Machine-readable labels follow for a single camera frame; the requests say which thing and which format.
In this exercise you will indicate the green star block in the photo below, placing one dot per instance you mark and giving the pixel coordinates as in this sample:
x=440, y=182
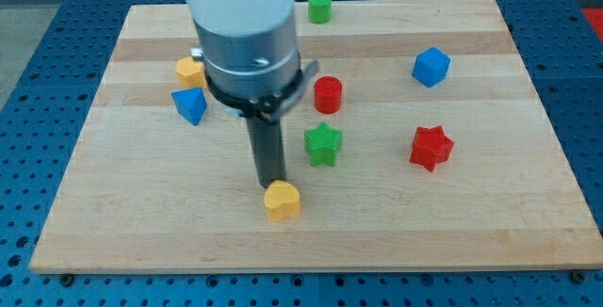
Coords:
x=323, y=143

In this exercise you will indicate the yellow hexagon block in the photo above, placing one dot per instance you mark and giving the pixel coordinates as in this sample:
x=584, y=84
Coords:
x=190, y=73

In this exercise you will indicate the yellow heart block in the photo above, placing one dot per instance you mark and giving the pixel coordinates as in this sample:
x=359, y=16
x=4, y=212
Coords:
x=282, y=201

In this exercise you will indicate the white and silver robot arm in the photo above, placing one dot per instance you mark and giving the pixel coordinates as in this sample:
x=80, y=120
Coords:
x=252, y=63

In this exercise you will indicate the blue triangular prism block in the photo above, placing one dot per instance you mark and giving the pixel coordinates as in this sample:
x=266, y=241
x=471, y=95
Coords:
x=190, y=104

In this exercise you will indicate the blue cube block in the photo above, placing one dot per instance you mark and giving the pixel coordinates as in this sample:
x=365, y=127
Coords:
x=431, y=67

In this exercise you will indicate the red cylinder block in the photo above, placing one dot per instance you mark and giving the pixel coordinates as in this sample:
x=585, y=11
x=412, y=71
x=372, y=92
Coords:
x=328, y=94

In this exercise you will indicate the light wooden board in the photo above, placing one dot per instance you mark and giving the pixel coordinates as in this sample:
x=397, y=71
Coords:
x=145, y=192

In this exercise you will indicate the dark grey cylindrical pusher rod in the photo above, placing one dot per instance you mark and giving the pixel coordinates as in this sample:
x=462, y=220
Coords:
x=268, y=150

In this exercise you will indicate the green cylinder block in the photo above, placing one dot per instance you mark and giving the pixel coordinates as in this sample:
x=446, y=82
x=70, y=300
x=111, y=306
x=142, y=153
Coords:
x=319, y=11

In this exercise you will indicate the red star block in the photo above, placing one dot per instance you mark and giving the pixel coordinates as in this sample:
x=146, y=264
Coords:
x=430, y=147

